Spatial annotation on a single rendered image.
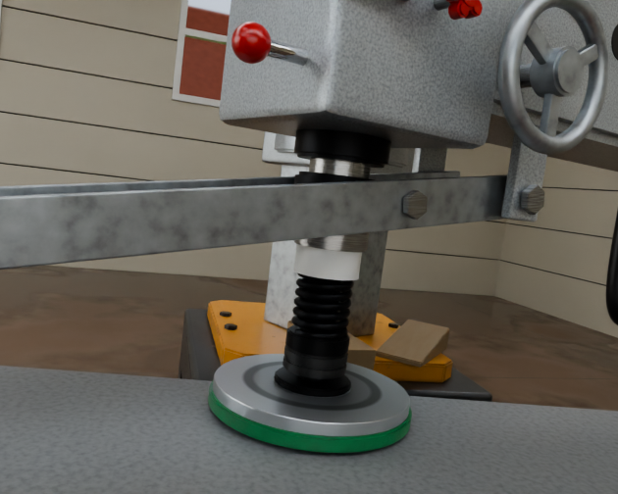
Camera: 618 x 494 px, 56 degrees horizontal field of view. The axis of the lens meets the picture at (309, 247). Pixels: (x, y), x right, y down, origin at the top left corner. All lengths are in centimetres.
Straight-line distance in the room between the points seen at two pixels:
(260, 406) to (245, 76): 32
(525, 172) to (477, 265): 734
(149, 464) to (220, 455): 6
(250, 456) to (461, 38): 42
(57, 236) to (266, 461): 26
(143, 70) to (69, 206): 614
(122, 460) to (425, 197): 37
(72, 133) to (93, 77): 61
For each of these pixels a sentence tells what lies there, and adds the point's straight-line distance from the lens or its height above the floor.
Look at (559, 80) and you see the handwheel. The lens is 58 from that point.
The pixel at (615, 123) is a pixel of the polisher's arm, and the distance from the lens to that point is 80.
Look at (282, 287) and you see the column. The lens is 134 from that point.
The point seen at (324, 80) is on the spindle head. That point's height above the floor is 119.
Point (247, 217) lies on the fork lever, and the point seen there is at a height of 107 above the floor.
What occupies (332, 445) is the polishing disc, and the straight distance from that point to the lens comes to 56.
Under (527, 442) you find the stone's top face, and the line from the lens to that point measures 70.
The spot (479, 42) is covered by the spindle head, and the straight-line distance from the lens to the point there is 60.
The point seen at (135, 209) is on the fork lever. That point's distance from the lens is 46.
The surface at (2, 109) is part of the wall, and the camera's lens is 659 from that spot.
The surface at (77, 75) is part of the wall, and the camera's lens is 656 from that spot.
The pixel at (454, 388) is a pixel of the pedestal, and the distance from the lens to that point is 124.
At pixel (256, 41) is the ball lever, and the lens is 48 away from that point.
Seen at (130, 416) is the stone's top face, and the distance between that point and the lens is 62.
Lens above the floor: 110
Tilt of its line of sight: 5 degrees down
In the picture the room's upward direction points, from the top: 7 degrees clockwise
